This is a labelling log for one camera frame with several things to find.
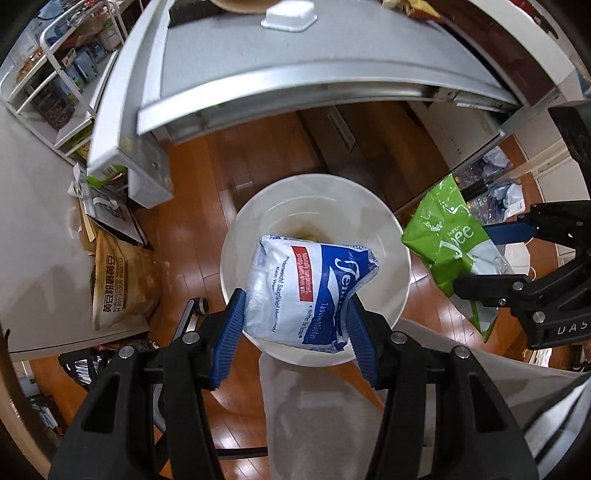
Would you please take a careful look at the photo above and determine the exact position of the brown flour bag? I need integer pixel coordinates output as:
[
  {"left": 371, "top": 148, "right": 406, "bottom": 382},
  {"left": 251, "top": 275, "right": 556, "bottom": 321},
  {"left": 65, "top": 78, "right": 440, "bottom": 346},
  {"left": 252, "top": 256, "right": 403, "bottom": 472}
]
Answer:
[{"left": 91, "top": 230, "right": 163, "bottom": 334}]

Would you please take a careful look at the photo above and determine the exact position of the blue white tissue packet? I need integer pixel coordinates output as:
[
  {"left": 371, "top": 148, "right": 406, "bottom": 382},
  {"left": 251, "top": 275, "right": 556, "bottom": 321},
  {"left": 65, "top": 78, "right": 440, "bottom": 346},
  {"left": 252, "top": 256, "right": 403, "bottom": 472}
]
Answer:
[{"left": 243, "top": 234, "right": 380, "bottom": 356}]

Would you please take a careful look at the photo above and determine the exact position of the dark brown small box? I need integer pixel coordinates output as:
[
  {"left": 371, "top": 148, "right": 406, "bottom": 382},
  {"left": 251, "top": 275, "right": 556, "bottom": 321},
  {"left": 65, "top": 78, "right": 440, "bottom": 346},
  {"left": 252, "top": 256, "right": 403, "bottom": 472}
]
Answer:
[{"left": 168, "top": 0, "right": 222, "bottom": 27}]

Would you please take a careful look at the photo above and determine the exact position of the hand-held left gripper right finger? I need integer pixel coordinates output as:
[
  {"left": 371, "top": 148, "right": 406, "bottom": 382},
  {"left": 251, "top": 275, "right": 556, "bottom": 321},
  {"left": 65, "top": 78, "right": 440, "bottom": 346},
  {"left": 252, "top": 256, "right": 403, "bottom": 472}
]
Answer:
[{"left": 346, "top": 295, "right": 539, "bottom": 480}]

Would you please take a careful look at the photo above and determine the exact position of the white round bowl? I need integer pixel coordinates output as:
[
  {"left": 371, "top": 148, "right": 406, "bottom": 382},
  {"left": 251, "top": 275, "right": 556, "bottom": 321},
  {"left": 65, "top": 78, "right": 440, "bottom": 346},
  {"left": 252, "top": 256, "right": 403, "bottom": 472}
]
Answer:
[{"left": 220, "top": 172, "right": 412, "bottom": 368}]

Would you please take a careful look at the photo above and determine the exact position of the white wire storage rack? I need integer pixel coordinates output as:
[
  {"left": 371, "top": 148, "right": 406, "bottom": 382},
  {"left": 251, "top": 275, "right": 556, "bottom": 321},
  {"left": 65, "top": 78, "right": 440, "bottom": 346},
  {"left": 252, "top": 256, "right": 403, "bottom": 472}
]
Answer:
[{"left": 0, "top": 0, "right": 131, "bottom": 158}]

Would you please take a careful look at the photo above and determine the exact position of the grey metal table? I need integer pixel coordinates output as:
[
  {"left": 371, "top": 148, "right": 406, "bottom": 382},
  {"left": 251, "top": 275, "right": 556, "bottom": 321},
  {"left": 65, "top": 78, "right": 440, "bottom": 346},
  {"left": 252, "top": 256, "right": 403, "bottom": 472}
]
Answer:
[{"left": 87, "top": 0, "right": 523, "bottom": 209}]

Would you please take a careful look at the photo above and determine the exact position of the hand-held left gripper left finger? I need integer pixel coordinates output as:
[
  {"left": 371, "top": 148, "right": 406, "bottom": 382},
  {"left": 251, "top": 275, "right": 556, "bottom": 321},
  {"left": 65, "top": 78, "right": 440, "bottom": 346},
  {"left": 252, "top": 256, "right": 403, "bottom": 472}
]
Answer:
[{"left": 48, "top": 288, "right": 249, "bottom": 480}]

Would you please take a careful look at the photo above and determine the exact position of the green snack bag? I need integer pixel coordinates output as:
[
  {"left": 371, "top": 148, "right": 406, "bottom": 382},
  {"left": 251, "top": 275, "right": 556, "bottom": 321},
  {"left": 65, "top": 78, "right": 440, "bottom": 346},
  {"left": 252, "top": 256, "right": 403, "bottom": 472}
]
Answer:
[{"left": 400, "top": 174, "right": 509, "bottom": 343}]

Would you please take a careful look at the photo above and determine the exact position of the short brown paper cup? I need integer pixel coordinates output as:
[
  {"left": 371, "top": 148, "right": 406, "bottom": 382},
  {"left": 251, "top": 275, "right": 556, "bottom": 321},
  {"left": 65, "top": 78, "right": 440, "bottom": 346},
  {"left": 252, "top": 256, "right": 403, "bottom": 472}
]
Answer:
[{"left": 211, "top": 0, "right": 283, "bottom": 14}]

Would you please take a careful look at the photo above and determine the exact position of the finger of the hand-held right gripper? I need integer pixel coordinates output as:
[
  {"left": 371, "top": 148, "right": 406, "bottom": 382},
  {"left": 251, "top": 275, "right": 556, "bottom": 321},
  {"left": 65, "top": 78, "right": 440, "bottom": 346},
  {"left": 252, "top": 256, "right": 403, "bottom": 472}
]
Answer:
[
  {"left": 453, "top": 257, "right": 581, "bottom": 320},
  {"left": 481, "top": 201, "right": 591, "bottom": 246}
]

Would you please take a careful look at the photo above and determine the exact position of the stack of papers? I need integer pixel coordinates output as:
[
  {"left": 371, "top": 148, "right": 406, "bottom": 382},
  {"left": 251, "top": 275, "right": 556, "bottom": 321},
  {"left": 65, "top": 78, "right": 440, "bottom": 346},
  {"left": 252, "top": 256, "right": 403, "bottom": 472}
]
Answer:
[{"left": 68, "top": 165, "right": 149, "bottom": 246}]

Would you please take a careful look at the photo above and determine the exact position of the white foam tray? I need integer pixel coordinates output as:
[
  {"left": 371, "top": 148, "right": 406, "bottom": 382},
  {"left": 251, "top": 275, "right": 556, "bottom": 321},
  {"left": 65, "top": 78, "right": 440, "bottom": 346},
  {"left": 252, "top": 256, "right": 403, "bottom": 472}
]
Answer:
[{"left": 259, "top": 0, "right": 320, "bottom": 34}]

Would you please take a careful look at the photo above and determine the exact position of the crumpled plastic packaging pile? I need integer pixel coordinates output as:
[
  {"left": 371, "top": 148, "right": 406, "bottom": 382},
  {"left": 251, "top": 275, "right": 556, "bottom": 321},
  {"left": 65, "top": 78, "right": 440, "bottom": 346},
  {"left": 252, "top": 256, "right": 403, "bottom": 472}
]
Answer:
[{"left": 454, "top": 147, "right": 528, "bottom": 223}]

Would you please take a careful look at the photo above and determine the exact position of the gold and red snack bag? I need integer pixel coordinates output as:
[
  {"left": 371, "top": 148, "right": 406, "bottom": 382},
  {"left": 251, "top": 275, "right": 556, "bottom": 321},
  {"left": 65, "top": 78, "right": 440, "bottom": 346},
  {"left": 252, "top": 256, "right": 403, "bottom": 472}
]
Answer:
[{"left": 380, "top": 0, "right": 445, "bottom": 22}]

